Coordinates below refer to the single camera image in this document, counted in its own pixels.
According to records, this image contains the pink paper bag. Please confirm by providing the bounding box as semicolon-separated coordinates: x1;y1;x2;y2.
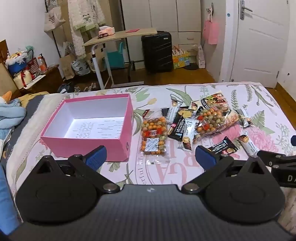
203;20;219;45

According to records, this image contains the light blue blanket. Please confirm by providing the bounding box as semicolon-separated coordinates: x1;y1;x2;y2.
0;99;27;140

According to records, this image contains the food print snack packet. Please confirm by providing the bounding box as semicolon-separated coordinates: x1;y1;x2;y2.
199;91;240;130

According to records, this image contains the wooden headboard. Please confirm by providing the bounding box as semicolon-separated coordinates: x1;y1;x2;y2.
0;39;19;100

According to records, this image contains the rolling wooden desk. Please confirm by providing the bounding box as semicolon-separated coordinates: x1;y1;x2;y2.
83;28;158;90

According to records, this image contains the pink tissue box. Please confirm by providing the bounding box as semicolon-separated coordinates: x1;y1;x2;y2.
99;26;115;36

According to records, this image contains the small coated peanut bag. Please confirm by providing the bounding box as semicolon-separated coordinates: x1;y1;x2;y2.
141;116;170;160

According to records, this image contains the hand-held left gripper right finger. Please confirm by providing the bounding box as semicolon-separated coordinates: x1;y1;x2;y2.
182;146;265;194

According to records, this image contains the orange bottle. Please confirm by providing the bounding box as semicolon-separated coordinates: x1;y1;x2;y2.
37;54;48;73

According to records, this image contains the white door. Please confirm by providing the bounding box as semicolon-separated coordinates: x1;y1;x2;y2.
231;0;292;89

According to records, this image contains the small black gold packet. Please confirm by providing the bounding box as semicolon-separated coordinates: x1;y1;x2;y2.
189;101;202;116

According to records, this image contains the blue cloth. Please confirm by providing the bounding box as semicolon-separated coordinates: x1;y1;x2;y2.
0;162;22;232

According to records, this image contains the white fluffy garment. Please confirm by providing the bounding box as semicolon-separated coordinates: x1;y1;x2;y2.
68;0;104;59

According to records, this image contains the black suitcase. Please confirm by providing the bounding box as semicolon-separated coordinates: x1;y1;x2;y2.
141;31;174;73

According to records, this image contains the white wardrobe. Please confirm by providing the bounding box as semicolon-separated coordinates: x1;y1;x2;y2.
121;0;202;64

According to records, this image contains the colourful gift bag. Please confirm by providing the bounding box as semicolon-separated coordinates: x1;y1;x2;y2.
172;46;191;69

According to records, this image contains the metal door handle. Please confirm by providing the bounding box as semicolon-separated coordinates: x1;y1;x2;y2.
240;0;253;20

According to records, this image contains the patterned shopping bag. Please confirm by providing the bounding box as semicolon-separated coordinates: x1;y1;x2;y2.
71;59;91;76

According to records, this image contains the pink cardboard box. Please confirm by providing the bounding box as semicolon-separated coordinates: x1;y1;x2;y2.
40;94;134;163

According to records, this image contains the wooden nightstand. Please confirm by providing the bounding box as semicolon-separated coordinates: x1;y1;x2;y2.
20;64;63;94

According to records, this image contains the white paper sheet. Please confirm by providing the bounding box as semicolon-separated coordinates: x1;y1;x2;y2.
23;74;47;90

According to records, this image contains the blue white gift basket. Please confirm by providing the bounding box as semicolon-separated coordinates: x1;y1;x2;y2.
5;51;28;73

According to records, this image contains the beige tote bag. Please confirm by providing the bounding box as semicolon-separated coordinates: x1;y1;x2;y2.
43;5;66;33

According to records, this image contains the large coated peanut bag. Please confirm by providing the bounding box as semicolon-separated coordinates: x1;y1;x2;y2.
194;108;232;142

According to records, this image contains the long black biscuit packet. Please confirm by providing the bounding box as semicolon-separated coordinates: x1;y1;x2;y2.
168;109;193;141

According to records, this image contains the brown paper bag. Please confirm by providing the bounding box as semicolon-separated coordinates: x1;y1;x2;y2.
59;53;77;80

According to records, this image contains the goose plush toy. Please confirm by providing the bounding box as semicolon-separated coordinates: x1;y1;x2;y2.
0;91;13;104

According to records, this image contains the black bag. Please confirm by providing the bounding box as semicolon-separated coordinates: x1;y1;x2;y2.
57;82;76;94

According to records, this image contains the teal bag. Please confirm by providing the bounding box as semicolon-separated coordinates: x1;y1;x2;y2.
105;42;125;70

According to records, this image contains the grey chocolate snack bar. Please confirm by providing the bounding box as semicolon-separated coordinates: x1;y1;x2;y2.
166;94;184;126
236;134;260;157
178;118;200;152

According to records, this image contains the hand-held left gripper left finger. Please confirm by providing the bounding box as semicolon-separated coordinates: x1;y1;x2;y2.
35;146;121;194

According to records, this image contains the cream box with red ribbon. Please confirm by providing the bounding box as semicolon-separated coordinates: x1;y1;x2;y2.
13;69;36;90

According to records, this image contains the white paper bag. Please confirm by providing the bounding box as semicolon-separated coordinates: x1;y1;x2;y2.
196;45;206;69

